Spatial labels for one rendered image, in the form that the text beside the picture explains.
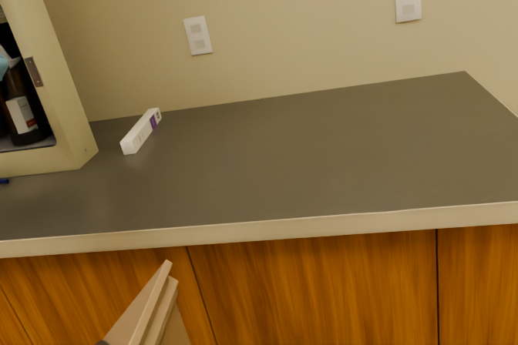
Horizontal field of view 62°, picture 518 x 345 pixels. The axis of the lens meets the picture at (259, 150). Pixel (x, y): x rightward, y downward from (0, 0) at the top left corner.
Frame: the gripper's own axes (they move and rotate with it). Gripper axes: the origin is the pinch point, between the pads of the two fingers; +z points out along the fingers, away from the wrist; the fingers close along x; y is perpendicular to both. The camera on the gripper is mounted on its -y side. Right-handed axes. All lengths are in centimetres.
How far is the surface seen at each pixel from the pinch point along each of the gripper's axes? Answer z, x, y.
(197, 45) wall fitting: 36, -40, -11
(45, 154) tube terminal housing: -7.3, -6.4, -22.6
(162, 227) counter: -37, -48, -26
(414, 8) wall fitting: 35, -105, -11
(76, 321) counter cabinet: -36, -19, -51
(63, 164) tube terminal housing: -7.4, -10.4, -25.9
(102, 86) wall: 36.1, -2.9, -19.4
